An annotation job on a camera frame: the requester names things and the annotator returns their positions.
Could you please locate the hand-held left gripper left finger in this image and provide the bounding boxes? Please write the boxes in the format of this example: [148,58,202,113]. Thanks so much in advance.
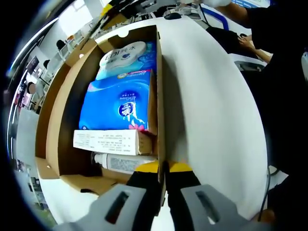
[51,161,161,231]

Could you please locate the brown cardboard shoe box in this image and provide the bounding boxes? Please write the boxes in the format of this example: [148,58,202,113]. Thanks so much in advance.
[35,24,167,217]

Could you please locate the soft wet wipes pack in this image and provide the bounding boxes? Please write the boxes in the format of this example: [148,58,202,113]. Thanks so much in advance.
[96,40,158,81]

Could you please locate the black computer mouse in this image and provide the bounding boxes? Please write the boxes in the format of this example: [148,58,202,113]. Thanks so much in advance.
[163,12,182,20]

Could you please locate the small hanging screen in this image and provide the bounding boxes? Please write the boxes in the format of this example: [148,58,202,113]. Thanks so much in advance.
[26,56,40,73]

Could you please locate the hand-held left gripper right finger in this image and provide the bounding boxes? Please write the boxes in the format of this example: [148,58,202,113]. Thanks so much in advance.
[165,161,275,231]

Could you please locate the person in black shirt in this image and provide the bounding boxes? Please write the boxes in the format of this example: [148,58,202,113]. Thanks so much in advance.
[240,0,308,231]

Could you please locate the window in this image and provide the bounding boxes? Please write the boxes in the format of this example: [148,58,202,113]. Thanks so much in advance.
[61,9,93,39]

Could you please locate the blue soft tissue pack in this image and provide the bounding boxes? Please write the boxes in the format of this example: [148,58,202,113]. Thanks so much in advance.
[78,69,151,132]

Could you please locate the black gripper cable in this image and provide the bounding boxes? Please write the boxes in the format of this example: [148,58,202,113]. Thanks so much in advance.
[257,166,282,222]

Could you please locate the blue framed wall board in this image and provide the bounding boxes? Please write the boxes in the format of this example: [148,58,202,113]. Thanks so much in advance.
[231,0,270,7]

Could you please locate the potted green plant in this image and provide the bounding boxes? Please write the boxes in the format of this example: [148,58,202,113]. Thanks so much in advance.
[33,202,58,227]

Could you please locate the white printed carton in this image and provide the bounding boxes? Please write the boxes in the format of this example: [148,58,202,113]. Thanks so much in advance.
[73,129,154,156]

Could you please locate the white bottle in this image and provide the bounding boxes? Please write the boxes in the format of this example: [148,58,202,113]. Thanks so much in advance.
[90,152,157,175]

